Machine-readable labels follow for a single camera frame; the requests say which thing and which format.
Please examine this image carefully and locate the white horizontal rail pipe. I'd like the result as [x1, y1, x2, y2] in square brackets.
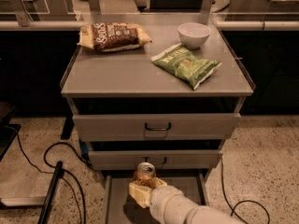
[0, 20, 299, 31]

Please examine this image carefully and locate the brown snack bag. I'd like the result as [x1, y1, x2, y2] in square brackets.
[78, 22, 151, 52]

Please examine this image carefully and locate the black cable floor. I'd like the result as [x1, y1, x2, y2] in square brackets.
[220, 159, 271, 224]
[3, 124, 92, 224]

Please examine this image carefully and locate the dark furniture left edge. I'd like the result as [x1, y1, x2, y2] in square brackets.
[0, 102, 21, 161]

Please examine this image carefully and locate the green chip bag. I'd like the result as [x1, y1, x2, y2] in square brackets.
[151, 44, 221, 90]

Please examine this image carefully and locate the orange soda can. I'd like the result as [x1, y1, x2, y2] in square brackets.
[134, 162, 156, 189]

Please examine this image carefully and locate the top drawer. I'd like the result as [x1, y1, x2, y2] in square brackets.
[73, 113, 240, 142]

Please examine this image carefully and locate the grey drawer cabinet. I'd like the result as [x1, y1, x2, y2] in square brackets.
[59, 12, 257, 179]

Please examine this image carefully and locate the black bar on floor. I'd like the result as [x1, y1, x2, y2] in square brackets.
[37, 161, 63, 224]

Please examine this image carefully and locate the white bowl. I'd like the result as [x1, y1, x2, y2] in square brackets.
[178, 22, 211, 49]

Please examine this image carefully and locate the black cable left floor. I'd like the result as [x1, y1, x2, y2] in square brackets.
[3, 124, 92, 224]

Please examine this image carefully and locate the black cable right floor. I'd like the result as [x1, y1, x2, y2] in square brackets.
[220, 159, 271, 224]

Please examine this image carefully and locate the bottom drawer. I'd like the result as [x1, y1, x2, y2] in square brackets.
[104, 170, 208, 224]

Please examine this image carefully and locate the drawer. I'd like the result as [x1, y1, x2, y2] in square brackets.
[73, 113, 240, 142]
[104, 170, 208, 224]
[89, 150, 222, 170]

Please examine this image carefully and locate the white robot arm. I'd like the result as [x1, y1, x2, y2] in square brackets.
[129, 178, 242, 224]

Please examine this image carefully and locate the middle drawer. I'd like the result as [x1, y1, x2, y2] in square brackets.
[89, 150, 222, 170]

